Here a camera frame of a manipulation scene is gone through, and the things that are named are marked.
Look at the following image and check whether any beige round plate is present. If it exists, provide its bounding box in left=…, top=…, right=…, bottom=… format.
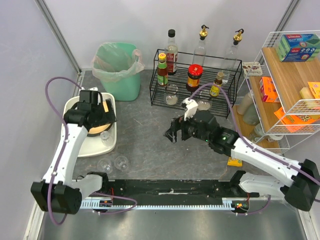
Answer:
left=88, top=121, right=113, bottom=135

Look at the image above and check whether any small clear glass cup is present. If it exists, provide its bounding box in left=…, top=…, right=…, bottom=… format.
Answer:
left=100, top=131, right=114, bottom=147

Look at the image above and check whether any blue ceramic plate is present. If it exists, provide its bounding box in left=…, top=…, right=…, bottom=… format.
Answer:
left=86, top=123, right=113, bottom=138

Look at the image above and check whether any glass jar with white powder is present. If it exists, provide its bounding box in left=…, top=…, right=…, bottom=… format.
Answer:
left=164, top=84, right=179, bottom=106

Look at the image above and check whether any small yellow label bottle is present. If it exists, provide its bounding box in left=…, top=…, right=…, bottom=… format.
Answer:
left=209, top=71, right=224, bottom=97

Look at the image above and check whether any clear drinking glass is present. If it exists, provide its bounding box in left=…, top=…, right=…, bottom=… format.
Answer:
left=97, top=159, right=113, bottom=174
left=114, top=156, right=130, bottom=172

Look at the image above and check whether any sauce bottle yellow cap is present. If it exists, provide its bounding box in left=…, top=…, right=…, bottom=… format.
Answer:
left=157, top=52, right=168, bottom=87

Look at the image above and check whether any chili sauce jar red lid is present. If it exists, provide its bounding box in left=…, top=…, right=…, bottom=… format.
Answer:
left=186, top=64, right=203, bottom=92

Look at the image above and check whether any glass oil bottle gold spout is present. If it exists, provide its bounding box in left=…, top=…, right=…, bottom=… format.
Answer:
left=192, top=24, right=209, bottom=66

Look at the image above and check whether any dark vinegar bottle black cap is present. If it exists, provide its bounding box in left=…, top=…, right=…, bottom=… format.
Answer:
left=164, top=29, right=178, bottom=75

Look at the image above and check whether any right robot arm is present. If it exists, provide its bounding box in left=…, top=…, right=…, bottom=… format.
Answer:
left=163, top=110, right=320, bottom=212

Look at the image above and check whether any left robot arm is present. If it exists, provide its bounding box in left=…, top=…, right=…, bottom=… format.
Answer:
left=30, top=89, right=117, bottom=215

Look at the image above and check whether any white rectangular basin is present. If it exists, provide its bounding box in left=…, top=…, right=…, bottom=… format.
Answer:
left=63, top=92, right=117, bottom=158

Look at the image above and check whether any green trash bin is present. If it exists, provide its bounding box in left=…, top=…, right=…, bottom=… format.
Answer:
left=92, top=42, right=141, bottom=102

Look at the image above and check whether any yellow M&Ms candy bag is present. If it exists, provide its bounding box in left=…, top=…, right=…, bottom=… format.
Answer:
left=227, top=157, right=243, bottom=167

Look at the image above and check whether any clear pink bin liner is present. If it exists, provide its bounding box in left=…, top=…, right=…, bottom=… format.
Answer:
left=91, top=42, right=145, bottom=83

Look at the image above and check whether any green soap dispenser bottle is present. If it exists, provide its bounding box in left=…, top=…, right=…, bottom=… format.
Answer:
left=242, top=104, right=260, bottom=126

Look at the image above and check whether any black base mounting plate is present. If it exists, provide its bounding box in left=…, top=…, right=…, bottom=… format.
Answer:
left=103, top=179, right=260, bottom=204

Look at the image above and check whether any beige pump bottle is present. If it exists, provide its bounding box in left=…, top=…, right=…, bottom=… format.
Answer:
left=236, top=91, right=253, bottom=115

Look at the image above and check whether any clear bottle on shelf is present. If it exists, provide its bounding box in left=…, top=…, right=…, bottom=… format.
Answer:
left=249, top=123, right=265, bottom=144

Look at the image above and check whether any white chocolate box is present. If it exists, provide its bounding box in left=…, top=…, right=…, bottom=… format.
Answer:
left=242, top=61, right=263, bottom=77

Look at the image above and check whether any orange box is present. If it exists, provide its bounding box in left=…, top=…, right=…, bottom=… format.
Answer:
left=259, top=76, right=280, bottom=103

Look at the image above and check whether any orange snack bag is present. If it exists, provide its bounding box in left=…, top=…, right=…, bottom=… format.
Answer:
left=273, top=107, right=320, bottom=133

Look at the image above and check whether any yellow sponge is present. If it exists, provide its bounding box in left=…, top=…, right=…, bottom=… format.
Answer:
left=299, top=87, right=315, bottom=100

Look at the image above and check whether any yellow orange packet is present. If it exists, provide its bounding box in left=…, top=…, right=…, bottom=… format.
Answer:
left=307, top=81, right=320, bottom=100

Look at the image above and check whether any green sponge pack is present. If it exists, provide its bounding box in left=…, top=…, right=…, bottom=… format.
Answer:
left=275, top=33, right=320, bottom=62

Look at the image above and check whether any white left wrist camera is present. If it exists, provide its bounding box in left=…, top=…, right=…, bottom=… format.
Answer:
left=80, top=87, right=99, bottom=92

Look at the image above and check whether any black wire rack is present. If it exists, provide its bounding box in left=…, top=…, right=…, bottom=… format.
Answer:
left=149, top=48, right=243, bottom=119

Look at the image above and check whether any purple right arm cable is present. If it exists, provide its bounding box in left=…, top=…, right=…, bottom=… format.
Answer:
left=187, top=83, right=320, bottom=216

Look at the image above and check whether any white cable duct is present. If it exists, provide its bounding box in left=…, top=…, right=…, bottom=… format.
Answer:
left=80, top=197, right=235, bottom=211

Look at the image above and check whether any white wire shelf unit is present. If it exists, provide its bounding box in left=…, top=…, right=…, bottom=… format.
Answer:
left=237, top=30, right=320, bottom=155

